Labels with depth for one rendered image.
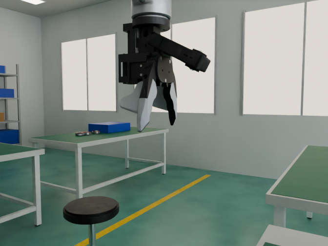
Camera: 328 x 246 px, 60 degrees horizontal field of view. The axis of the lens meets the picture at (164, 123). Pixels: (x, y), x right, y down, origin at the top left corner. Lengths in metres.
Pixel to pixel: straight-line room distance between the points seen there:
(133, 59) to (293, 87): 4.18
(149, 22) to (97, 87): 5.99
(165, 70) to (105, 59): 5.86
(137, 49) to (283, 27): 4.29
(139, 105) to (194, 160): 4.75
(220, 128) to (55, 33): 4.73
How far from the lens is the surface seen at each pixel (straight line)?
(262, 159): 4.78
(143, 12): 0.53
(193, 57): 0.49
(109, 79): 6.26
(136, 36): 0.55
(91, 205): 1.88
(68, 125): 7.27
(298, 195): 1.56
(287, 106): 4.63
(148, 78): 0.48
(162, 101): 0.59
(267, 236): 1.09
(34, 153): 2.91
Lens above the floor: 1.20
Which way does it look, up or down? 4 degrees down
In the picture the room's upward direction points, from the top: straight up
